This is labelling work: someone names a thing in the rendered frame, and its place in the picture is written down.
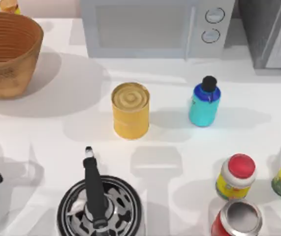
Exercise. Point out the teal bottle with black cap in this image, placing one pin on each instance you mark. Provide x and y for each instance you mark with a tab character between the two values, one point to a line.
203	105

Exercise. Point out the pale microwave oven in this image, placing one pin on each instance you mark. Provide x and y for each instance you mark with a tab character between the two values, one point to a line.
142	27

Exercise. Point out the microwave knob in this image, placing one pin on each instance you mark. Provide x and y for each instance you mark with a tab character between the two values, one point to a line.
210	36
214	14

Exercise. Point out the yellow bottle with red cap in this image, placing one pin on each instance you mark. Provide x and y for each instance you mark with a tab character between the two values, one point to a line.
236	177

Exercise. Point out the red can with silver top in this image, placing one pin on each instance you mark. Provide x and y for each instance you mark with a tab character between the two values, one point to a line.
237	218

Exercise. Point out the brown woven basket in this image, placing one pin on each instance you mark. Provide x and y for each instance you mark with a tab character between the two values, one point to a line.
6	56

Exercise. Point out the grey cabinet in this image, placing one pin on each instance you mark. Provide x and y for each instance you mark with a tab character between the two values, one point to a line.
270	34

